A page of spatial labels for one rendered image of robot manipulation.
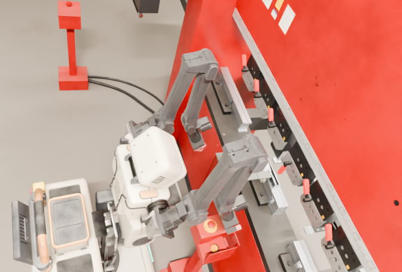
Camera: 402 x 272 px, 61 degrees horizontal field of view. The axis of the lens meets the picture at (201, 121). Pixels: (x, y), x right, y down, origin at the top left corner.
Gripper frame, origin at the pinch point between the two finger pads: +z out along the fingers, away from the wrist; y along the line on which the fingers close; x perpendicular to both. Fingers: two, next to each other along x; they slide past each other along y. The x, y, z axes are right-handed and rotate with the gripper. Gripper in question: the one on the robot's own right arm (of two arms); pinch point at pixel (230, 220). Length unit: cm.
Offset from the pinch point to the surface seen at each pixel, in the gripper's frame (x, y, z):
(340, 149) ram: -49, -3, -35
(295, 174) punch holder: -35.4, 5.2, -8.0
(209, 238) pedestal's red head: 14.2, 1.8, 20.1
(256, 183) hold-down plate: -20.7, 18.9, 20.8
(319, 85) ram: -55, 23, -42
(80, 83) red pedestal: 79, 188, 61
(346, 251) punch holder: -36, -33, -16
